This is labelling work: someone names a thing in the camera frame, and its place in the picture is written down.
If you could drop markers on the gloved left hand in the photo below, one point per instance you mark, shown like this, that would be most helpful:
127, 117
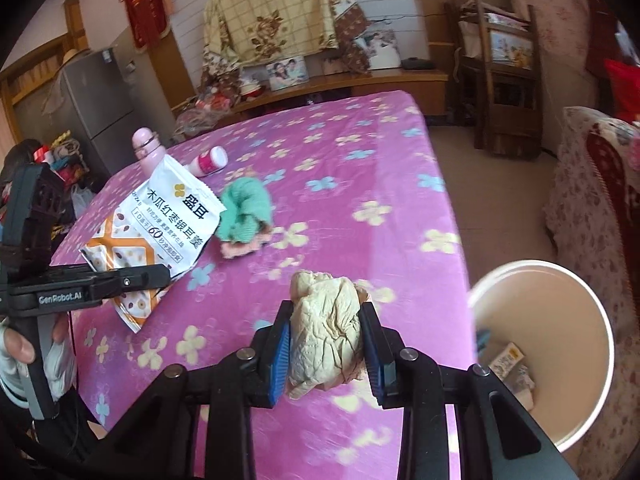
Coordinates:
17, 353

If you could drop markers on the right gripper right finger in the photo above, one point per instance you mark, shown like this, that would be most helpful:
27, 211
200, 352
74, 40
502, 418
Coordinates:
497, 438

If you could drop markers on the small white carton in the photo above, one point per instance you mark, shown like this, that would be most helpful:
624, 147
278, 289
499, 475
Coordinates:
506, 360

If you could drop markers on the white trash bucket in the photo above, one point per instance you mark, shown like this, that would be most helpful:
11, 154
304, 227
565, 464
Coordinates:
560, 324

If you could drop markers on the wooden chair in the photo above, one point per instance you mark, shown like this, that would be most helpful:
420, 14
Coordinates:
498, 77

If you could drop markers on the white snack pouch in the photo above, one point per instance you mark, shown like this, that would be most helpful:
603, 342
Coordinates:
168, 219

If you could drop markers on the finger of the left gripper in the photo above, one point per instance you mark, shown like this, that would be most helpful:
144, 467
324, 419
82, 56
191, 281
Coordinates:
114, 283

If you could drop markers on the pink thermos bottle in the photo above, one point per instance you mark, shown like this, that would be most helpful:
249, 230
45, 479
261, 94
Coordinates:
148, 149

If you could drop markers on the framed photo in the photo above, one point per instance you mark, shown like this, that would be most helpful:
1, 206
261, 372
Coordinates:
287, 73

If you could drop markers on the teal green towel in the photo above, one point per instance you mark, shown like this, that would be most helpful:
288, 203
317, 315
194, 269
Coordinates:
247, 211

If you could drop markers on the floral covered sofa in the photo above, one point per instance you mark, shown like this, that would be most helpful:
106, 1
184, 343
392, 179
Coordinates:
593, 217

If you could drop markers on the red hanging decoration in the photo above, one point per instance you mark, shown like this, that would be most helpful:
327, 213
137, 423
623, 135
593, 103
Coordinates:
148, 22

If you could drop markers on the wooden low cabinet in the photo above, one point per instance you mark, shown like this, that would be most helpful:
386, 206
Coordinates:
426, 87

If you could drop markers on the grey refrigerator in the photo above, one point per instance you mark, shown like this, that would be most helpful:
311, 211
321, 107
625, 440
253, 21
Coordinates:
91, 101

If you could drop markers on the pink floral tablecloth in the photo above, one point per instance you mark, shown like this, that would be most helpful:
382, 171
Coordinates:
356, 191

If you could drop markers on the white pink plastic bottle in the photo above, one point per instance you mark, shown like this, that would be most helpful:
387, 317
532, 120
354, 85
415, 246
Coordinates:
208, 162

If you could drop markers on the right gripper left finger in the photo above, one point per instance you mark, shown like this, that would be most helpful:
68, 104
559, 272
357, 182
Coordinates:
156, 437

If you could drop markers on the red plastic bag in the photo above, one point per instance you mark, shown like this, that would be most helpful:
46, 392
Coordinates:
625, 83

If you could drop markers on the floral beige hanging cloth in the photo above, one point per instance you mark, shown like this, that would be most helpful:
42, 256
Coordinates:
240, 33

